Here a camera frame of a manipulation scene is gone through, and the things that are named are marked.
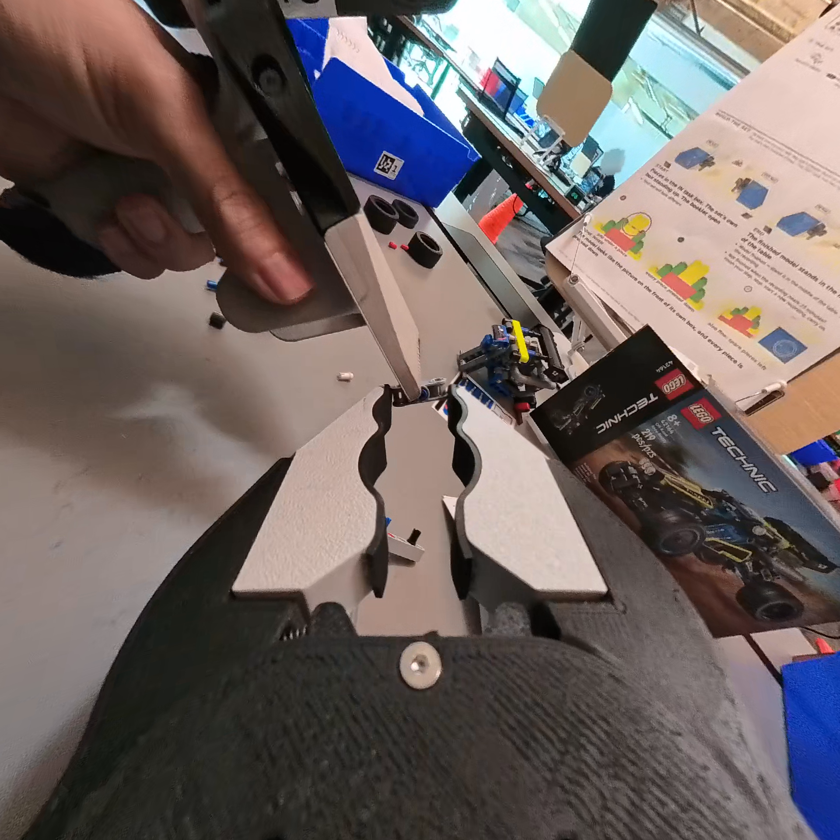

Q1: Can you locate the lego set box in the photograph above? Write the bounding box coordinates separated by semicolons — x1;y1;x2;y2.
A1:
530;325;840;639

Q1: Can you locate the brown cardboard sheet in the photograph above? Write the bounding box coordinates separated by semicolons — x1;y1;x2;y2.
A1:
740;348;840;455

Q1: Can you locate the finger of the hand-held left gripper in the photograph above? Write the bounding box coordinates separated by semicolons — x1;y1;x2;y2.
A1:
325;212;423;403

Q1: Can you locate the printed instruction sheet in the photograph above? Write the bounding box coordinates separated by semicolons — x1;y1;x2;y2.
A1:
543;5;840;416

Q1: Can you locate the person's left hand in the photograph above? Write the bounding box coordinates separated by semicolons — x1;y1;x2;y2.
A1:
0;0;316;307

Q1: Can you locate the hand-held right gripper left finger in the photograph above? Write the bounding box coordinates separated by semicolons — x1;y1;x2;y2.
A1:
231;386;395;636

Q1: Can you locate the white paper sheet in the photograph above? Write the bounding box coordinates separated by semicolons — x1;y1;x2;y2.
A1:
327;16;431;116

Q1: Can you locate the wooden workbench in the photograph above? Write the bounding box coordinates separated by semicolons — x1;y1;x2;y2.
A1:
394;13;595;221

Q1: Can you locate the partly built lego vehicle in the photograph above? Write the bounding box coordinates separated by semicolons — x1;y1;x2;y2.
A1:
456;318;571;424

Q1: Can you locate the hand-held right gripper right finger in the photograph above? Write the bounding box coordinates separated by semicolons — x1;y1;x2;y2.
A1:
441;386;609;636

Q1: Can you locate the lego sticker sheet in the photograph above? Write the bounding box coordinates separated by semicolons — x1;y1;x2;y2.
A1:
432;375;526;431

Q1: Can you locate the blue storage bin with tag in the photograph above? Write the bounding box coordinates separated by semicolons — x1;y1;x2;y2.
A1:
289;56;484;210

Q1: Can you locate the small grey lego connector assembly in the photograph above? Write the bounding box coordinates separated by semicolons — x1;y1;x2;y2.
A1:
392;377;449;408

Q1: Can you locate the black and tan hanging panel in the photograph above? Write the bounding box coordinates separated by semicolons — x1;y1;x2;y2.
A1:
535;0;659;149

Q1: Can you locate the grey lego beam blue bracket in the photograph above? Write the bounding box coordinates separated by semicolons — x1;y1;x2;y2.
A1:
386;515;426;565

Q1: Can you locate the orange traffic cone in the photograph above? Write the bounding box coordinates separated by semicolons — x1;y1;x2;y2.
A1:
478;192;527;245

